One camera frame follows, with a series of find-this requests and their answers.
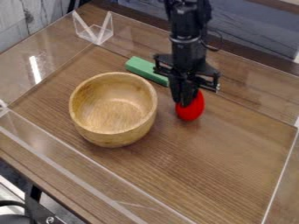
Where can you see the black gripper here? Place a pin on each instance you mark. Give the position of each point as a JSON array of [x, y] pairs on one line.
[[201, 76]]

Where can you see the red plush fruit green stem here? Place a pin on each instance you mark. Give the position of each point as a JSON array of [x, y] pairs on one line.
[[190, 112]]

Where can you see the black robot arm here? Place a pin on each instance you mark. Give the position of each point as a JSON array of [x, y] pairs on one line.
[[184, 65]]

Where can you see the green rectangular block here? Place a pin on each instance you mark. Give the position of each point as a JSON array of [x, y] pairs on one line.
[[144, 68]]

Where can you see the wooden bowl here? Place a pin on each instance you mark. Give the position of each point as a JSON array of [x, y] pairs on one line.
[[112, 109]]

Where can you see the clear acrylic stand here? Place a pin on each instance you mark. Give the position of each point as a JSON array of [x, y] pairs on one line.
[[96, 34]]

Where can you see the clear acrylic tray wall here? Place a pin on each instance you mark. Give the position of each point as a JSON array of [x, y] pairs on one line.
[[96, 194]]

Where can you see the black table leg frame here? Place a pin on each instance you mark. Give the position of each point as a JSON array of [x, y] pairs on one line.
[[41, 215]]

